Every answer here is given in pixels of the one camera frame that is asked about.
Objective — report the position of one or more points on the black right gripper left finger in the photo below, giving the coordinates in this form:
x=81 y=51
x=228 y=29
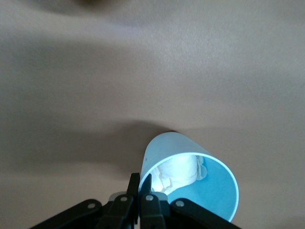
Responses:
x=114 y=212

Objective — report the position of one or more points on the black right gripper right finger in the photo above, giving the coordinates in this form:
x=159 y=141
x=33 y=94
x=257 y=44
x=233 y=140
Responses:
x=152 y=212

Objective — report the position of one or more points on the blue cup holding white tissue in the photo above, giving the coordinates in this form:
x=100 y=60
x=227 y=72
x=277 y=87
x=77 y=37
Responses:
x=171 y=148

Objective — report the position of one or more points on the white crumpled tissue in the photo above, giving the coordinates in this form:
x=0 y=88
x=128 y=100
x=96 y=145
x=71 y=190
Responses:
x=176 y=171

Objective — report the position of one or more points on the brown table cloth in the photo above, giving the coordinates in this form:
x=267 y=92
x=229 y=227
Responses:
x=119 y=71

